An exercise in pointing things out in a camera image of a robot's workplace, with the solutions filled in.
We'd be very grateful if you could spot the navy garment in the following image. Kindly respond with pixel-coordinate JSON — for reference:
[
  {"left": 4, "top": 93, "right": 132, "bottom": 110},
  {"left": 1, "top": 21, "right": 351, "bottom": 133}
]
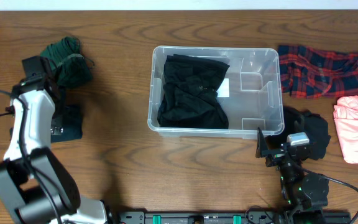
[{"left": 51, "top": 105, "right": 83, "bottom": 143}]

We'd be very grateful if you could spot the black garment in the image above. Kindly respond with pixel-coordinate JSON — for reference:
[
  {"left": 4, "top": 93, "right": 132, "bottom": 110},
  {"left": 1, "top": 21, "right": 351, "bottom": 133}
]
[
  {"left": 267, "top": 106, "right": 331, "bottom": 160},
  {"left": 157, "top": 54, "right": 229, "bottom": 129}
]

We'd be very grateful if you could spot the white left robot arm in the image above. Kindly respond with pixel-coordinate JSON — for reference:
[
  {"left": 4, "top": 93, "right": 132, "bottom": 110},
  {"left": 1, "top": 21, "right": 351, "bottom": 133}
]
[{"left": 0, "top": 81, "right": 266, "bottom": 223}]

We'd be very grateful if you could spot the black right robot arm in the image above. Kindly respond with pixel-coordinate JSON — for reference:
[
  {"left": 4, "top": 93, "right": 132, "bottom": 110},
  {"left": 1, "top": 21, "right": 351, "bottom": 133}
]
[{"left": 258, "top": 143, "right": 329, "bottom": 224}]

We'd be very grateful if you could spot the clear plastic storage bin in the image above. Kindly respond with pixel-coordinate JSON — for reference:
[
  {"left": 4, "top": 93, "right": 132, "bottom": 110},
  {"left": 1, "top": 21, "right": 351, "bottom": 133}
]
[{"left": 147, "top": 45, "right": 285, "bottom": 139}]

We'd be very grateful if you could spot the dark green folded garment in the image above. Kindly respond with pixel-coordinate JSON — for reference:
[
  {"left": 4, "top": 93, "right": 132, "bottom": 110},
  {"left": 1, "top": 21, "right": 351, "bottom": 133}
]
[{"left": 40, "top": 37, "right": 94, "bottom": 89}]

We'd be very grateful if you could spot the white label in bin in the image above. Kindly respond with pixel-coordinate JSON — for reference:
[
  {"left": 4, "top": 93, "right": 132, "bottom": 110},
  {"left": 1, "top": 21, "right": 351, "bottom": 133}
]
[{"left": 217, "top": 78, "right": 230, "bottom": 98}]

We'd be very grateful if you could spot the pink folded garment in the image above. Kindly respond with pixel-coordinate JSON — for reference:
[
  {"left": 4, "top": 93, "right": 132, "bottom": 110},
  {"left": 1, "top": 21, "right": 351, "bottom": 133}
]
[{"left": 333, "top": 96, "right": 358, "bottom": 164}]

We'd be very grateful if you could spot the red plaid shirt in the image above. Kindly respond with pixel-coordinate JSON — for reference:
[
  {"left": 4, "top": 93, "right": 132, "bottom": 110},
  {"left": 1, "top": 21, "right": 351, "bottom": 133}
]
[{"left": 278, "top": 45, "right": 358, "bottom": 99}]

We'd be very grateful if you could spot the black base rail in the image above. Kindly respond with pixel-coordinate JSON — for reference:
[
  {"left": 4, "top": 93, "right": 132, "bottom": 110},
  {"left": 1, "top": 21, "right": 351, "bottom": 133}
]
[{"left": 116, "top": 210, "right": 351, "bottom": 224}]

